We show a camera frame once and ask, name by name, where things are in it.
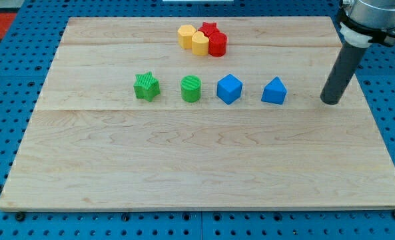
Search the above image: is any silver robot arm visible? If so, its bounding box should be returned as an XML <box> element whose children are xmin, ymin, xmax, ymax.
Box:
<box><xmin>337</xmin><ymin>0</ymin><xmax>395</xmax><ymax>48</ymax></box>

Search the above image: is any blue cube block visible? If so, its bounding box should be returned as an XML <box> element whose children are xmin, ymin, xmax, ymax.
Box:
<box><xmin>216</xmin><ymin>74</ymin><xmax>243</xmax><ymax>105</ymax></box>

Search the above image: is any yellow hexagon block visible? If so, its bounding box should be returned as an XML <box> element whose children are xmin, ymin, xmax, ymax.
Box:
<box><xmin>177</xmin><ymin>25</ymin><xmax>196</xmax><ymax>49</ymax></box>

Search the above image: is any green cylinder block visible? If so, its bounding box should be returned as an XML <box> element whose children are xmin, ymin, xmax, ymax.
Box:
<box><xmin>181</xmin><ymin>75</ymin><xmax>201</xmax><ymax>103</ymax></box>

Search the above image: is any green star block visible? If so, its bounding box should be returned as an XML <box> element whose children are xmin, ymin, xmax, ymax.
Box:
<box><xmin>133</xmin><ymin>72</ymin><xmax>161</xmax><ymax>102</ymax></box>

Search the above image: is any yellow heart block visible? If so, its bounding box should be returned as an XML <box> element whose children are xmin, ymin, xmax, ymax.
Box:
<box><xmin>191</xmin><ymin>31</ymin><xmax>209</xmax><ymax>56</ymax></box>

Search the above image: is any red cylinder block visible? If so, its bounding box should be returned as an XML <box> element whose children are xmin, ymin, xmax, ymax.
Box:
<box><xmin>208</xmin><ymin>32</ymin><xmax>228</xmax><ymax>57</ymax></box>

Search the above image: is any blue triangular prism block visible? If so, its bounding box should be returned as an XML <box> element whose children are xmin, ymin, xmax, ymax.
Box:
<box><xmin>261</xmin><ymin>77</ymin><xmax>287</xmax><ymax>105</ymax></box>

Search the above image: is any red star block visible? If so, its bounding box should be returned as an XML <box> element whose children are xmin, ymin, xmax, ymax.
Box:
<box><xmin>198</xmin><ymin>22</ymin><xmax>220</xmax><ymax>37</ymax></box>

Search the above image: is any light wooden board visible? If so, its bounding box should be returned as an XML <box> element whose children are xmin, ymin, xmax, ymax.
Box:
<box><xmin>0</xmin><ymin>17</ymin><xmax>395</xmax><ymax>212</ymax></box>

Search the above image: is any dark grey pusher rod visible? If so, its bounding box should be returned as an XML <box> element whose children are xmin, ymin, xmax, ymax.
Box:
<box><xmin>320</xmin><ymin>41</ymin><xmax>367</xmax><ymax>105</ymax></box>

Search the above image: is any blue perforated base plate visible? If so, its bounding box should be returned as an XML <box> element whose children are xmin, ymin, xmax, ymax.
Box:
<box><xmin>0</xmin><ymin>0</ymin><xmax>395</xmax><ymax>239</ymax></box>

